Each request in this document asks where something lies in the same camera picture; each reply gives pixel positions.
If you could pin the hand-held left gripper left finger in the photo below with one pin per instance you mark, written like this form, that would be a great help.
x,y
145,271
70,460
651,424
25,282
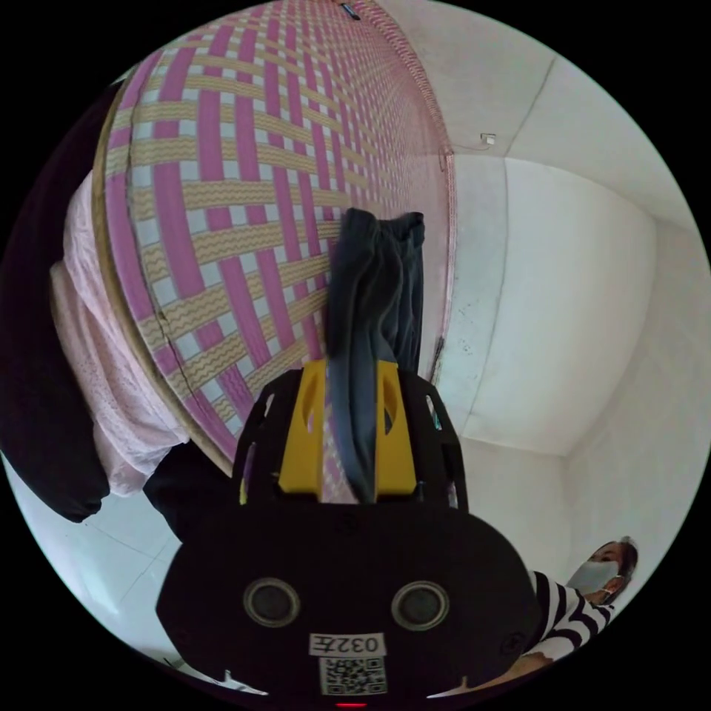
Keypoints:
x,y
302,450

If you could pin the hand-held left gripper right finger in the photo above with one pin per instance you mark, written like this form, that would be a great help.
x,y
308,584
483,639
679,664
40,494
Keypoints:
x,y
395,455

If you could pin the black pants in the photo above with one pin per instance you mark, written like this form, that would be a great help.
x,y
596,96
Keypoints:
x,y
372,289

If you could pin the person's body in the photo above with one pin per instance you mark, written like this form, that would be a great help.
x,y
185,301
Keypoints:
x,y
572,611

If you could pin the bed with pink woven mat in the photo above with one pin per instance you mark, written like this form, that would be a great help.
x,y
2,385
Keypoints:
x,y
222,194

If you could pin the black garment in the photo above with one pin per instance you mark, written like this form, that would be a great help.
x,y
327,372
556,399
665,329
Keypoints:
x,y
39,361

